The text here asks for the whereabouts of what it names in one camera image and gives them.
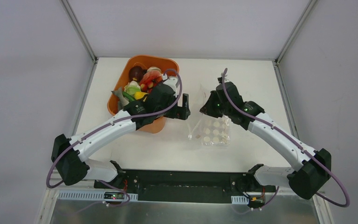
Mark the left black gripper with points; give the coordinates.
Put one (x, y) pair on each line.
(181, 110)

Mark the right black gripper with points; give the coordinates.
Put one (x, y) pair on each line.
(211, 107)

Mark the clear zip top bag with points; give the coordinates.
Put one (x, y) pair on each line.
(206, 130)

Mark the yellow toy corn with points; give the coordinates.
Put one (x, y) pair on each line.
(140, 95)

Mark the white toy cauliflower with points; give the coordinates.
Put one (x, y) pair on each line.
(132, 87)

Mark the grey toy fish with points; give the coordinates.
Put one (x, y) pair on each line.
(123, 101)

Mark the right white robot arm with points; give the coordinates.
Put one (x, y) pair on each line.
(307, 171)

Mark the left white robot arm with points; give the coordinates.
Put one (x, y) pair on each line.
(71, 156)

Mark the toy watermelon slice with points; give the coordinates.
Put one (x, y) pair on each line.
(150, 76)

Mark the dark red toy apple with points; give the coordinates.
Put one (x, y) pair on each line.
(136, 74)

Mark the green toy cucumber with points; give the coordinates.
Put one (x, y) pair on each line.
(129, 97)

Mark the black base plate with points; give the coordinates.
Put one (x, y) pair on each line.
(186, 186)

